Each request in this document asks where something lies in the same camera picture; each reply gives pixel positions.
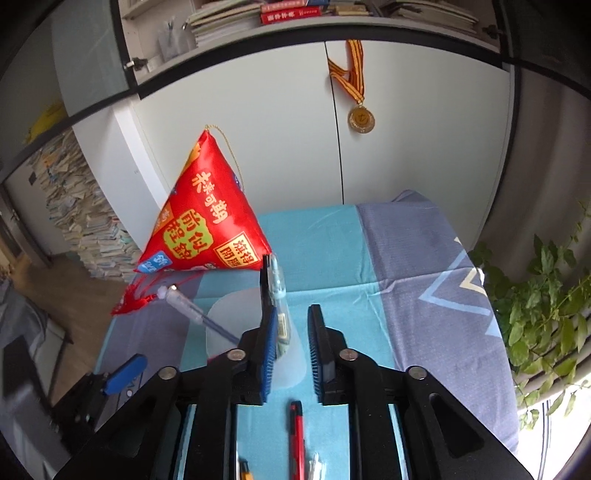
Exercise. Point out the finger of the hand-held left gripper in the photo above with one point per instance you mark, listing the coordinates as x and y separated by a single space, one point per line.
125 371

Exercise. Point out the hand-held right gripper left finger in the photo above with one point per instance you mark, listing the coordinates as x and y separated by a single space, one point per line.
270 364

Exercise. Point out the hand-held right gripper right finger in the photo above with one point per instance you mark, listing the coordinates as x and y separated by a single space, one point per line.
316 360

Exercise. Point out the translucent white plastic cup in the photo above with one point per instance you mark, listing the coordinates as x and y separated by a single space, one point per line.
292 371

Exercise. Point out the pile of pens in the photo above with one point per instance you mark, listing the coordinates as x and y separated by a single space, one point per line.
296 438

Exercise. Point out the clear pen with label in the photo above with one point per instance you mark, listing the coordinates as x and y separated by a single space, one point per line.
279 284

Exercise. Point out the clear pen with blue ink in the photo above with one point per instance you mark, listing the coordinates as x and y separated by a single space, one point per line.
184 305

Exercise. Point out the red tassel charm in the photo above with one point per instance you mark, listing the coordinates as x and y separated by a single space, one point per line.
134 302

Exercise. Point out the grey sofa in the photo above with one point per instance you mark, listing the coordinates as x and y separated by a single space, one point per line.
23 309

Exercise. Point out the blue grey patterned tablecloth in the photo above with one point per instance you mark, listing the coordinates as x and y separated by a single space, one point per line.
415 286

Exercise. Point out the tall stacks of old books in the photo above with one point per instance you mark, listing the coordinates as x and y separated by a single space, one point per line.
78 221

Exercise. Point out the red triangular satin pouch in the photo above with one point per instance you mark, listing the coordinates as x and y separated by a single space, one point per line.
207 217

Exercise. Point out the dark brown door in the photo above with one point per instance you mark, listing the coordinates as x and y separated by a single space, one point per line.
18 230

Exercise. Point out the white bookcase cabinet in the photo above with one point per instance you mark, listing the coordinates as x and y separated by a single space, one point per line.
286 138

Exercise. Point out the green leafy plant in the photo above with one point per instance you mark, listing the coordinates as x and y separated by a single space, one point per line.
540 304

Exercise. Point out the gold medal with striped ribbon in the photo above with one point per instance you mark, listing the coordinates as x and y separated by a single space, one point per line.
361 117

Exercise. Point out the yellow plush toy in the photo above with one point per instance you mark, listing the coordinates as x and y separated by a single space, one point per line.
46 122

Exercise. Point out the grey curtain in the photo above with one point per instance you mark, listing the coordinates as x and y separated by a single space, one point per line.
549 161

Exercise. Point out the glass cabinet door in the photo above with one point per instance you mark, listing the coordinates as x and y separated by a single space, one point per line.
545 41
87 50

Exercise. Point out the clear pen holder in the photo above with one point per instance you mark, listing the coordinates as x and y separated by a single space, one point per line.
174 40

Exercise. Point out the stack of white books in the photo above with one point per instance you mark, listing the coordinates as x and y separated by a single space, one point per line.
226 23

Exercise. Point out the stack of red books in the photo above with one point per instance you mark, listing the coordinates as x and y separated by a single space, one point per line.
293 13

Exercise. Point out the wide stack of magazines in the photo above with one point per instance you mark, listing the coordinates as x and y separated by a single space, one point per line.
434 14

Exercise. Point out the black wall switch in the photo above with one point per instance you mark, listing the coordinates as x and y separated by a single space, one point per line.
32 178

